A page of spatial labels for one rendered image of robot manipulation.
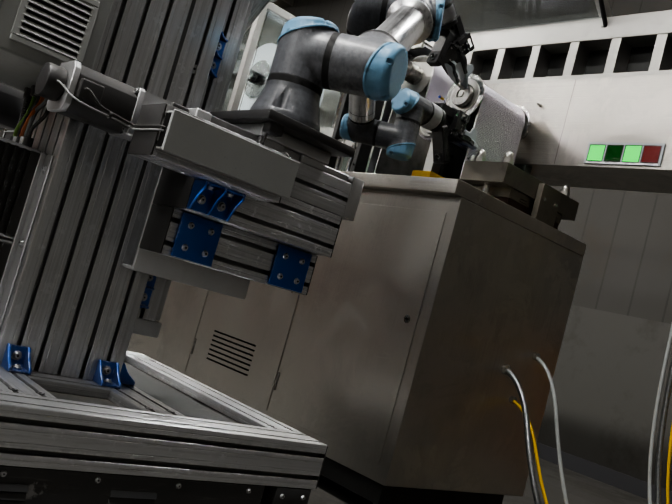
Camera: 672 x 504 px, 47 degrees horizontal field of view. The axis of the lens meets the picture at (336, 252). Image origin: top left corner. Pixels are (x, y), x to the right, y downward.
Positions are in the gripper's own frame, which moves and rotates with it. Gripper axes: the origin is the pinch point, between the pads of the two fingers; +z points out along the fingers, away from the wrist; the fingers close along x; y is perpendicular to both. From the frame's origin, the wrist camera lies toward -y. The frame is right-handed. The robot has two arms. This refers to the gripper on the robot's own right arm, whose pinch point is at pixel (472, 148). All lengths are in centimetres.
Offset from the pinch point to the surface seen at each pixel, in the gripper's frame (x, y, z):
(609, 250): 75, 17, 224
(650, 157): -42, 9, 29
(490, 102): -0.3, 16.0, 2.3
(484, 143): -0.3, 3.3, 4.5
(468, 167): -6.0, -8.1, -6.4
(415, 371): -26, -69, -29
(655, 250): 48, 20, 223
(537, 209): -21.8, -15.0, 10.1
